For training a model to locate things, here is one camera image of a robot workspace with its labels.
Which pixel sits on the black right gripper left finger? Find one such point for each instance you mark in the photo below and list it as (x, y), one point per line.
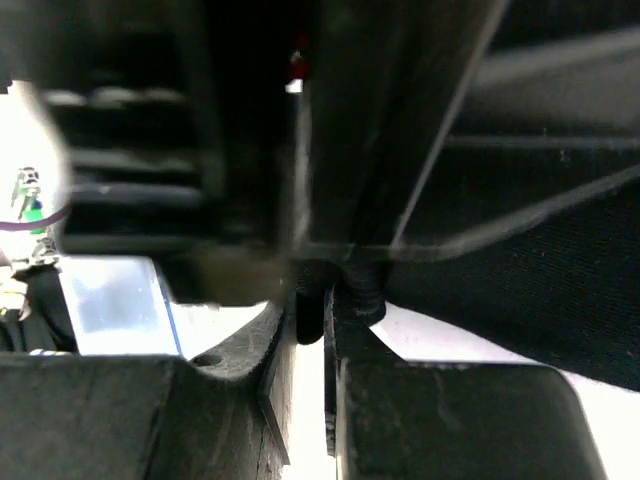
(258, 361)

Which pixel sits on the black sock with white stripes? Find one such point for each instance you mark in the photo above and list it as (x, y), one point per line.
(565, 293)

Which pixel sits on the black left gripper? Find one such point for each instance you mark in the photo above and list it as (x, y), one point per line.
(225, 139)

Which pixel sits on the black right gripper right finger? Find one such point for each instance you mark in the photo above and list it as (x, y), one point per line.
(358, 369)

